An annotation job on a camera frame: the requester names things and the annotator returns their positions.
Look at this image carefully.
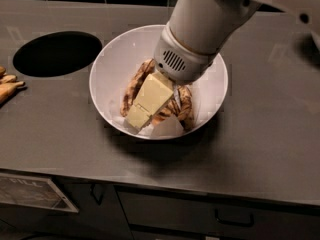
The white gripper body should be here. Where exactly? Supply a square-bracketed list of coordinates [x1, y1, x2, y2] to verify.
[153, 24, 219, 84]

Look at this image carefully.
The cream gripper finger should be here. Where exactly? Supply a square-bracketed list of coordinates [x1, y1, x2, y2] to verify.
[126, 71, 174, 130]

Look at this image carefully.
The spotted banana peel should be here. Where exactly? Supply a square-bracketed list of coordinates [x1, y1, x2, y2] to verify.
[120, 59, 194, 131]

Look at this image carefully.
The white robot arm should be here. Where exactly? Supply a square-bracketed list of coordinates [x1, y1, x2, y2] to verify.
[126, 0, 320, 129]

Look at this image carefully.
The white bowl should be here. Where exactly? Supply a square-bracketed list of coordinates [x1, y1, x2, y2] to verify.
[89, 25, 228, 130]

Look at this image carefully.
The white paper napkin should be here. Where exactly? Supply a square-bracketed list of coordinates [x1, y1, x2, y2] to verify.
[107, 98, 201, 140]

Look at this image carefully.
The round black counter hole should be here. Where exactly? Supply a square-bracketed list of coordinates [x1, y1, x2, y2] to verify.
[13, 31, 103, 77]

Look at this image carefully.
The framed sign on cabinet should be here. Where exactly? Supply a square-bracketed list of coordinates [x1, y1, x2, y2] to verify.
[0, 173, 79, 213]

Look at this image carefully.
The black cabinet door handle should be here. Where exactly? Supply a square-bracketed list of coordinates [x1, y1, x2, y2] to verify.
[90, 183, 104, 205]

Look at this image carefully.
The black drawer handle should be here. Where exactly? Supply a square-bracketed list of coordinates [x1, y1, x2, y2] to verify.
[214, 209, 255, 228]

